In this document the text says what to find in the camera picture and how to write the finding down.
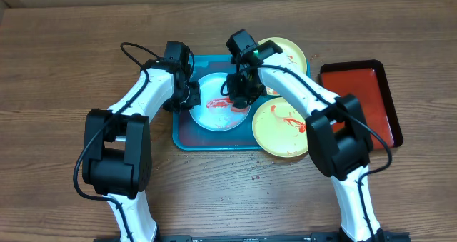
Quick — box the green pink sponge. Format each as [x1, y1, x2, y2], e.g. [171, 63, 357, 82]
[231, 102, 250, 113]

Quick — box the light blue plate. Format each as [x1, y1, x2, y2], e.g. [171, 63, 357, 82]
[189, 72, 250, 131]

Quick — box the yellow-green plate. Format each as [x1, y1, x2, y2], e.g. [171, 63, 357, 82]
[252, 97, 308, 158]
[258, 37, 311, 76]

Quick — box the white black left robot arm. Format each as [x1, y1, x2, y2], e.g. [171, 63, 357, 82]
[73, 41, 201, 241]

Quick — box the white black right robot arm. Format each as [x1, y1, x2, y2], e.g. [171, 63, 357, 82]
[221, 29, 383, 241]

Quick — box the teal plastic tray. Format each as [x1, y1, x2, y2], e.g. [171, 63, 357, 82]
[171, 54, 316, 151]

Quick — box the black tray red inside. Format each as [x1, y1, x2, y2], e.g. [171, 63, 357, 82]
[318, 59, 403, 148]

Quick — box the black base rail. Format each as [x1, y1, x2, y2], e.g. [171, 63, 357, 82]
[94, 231, 411, 242]

